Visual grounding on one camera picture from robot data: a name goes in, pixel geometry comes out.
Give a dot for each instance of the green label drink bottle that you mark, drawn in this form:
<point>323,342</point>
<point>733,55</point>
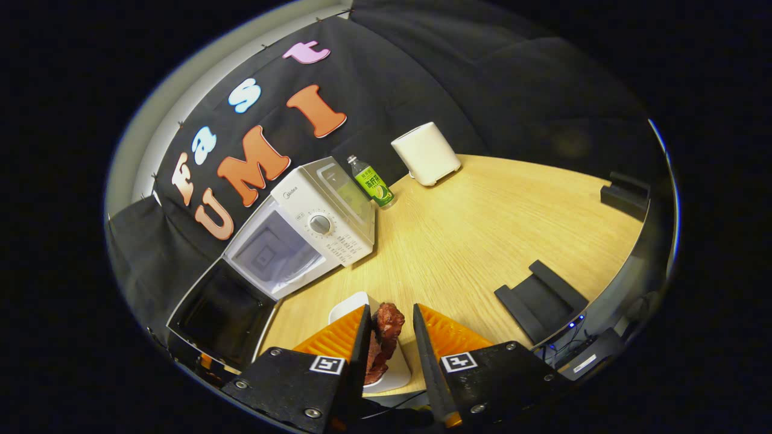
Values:
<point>373,185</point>

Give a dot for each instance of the white plate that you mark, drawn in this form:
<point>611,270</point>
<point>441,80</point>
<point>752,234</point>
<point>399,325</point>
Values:
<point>347,307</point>

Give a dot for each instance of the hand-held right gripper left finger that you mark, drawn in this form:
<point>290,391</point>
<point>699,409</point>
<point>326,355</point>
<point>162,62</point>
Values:
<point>289,386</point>

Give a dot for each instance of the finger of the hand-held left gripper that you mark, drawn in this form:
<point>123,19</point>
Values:
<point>205,361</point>

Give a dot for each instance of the black electronic box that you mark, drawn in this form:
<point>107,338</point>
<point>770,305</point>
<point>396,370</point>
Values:
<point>594,355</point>

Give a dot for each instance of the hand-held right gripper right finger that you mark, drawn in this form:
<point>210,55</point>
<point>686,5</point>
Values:
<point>431,367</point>

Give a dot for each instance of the black plastic holder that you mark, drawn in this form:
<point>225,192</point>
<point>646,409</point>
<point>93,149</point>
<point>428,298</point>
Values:
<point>543,301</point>
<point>624,196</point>

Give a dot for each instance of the white toaster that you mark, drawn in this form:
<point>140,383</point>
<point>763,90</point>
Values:
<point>425,154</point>

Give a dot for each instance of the white microwave oven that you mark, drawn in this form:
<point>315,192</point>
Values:
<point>325,199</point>

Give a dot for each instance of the brown meat piece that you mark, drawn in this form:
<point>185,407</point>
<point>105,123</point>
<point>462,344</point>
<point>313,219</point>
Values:
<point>386,325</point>

